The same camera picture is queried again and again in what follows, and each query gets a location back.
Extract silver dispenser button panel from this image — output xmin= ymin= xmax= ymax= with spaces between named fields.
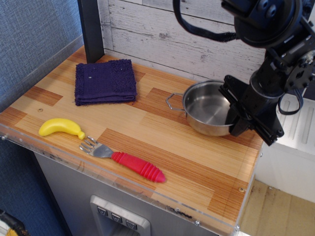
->
xmin=90 ymin=195 xmax=151 ymax=236

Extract white ribbed cabinet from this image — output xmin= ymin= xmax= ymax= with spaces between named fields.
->
xmin=255 ymin=89 xmax=315 ymax=202

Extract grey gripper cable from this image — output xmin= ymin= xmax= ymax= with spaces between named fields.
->
xmin=277 ymin=88 xmax=304 ymax=116

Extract stainless steel pot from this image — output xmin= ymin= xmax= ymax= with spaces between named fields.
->
xmin=166 ymin=81 xmax=233 ymax=137

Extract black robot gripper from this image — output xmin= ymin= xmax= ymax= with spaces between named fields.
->
xmin=219 ymin=75 xmax=284 ymax=146

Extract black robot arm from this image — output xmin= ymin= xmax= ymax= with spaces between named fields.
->
xmin=220 ymin=0 xmax=315 ymax=145

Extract purple folded towel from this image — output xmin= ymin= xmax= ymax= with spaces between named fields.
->
xmin=74 ymin=59 xmax=137 ymax=106

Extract yellow toy banana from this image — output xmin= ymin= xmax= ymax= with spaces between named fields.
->
xmin=38 ymin=118 xmax=86 ymax=140

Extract yellow black object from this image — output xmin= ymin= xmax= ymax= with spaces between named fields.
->
xmin=0 ymin=210 xmax=30 ymax=236

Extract black left frame post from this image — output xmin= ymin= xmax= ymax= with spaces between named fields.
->
xmin=77 ymin=0 xmax=104 ymax=63

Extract black sleeved arm cable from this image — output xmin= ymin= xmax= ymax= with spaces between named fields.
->
xmin=172 ymin=0 xmax=238 ymax=42

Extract black frame post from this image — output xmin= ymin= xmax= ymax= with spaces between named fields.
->
xmin=77 ymin=0 xmax=104 ymax=63
xmin=293 ymin=0 xmax=315 ymax=27

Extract black right frame post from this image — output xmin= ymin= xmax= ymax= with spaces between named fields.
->
xmin=293 ymin=0 xmax=315 ymax=27

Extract clear acrylic table edge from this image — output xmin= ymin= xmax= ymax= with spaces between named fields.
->
xmin=0 ymin=119 xmax=262 ymax=236

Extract fork with red handle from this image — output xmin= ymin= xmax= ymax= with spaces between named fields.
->
xmin=79 ymin=136 xmax=166 ymax=183

